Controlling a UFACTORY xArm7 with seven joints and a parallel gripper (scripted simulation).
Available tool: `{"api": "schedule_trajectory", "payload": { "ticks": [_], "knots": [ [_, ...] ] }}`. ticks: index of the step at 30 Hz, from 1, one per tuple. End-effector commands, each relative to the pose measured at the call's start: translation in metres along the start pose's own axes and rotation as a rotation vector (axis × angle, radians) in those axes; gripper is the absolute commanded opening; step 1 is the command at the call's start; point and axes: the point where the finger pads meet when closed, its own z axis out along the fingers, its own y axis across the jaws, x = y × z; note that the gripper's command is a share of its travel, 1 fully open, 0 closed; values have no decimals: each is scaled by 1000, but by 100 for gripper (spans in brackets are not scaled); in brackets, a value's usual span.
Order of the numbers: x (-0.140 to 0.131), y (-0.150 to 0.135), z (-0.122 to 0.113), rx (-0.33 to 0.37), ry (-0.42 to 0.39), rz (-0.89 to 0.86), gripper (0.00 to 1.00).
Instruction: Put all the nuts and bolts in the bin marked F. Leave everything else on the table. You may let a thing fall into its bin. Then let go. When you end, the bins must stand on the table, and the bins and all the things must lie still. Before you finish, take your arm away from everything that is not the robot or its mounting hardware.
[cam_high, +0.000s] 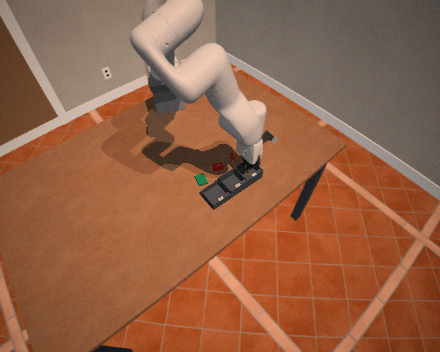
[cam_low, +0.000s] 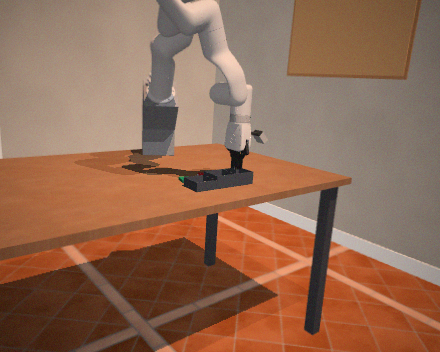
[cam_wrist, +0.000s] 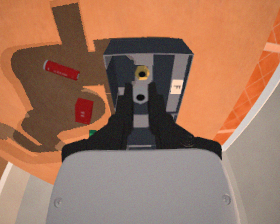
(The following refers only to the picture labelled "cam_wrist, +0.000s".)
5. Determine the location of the brass hex nut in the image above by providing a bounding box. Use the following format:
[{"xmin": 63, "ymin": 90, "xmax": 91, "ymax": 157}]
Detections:
[{"xmin": 135, "ymin": 65, "xmax": 149, "ymax": 80}]

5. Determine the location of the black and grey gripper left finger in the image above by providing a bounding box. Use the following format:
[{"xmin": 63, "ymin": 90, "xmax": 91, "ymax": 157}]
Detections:
[{"xmin": 61, "ymin": 83, "xmax": 134, "ymax": 162}]

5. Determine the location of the dark grey three-compartment bin rack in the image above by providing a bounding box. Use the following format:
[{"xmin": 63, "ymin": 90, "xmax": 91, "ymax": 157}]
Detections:
[{"xmin": 103, "ymin": 38, "xmax": 194, "ymax": 150}]

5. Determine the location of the grey hex nut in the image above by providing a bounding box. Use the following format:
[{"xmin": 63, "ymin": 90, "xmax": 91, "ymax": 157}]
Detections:
[{"xmin": 133, "ymin": 85, "xmax": 148, "ymax": 104}]

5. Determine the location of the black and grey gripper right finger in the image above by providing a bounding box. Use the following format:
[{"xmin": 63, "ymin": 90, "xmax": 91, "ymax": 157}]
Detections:
[{"xmin": 148, "ymin": 82, "xmax": 222, "ymax": 160}]

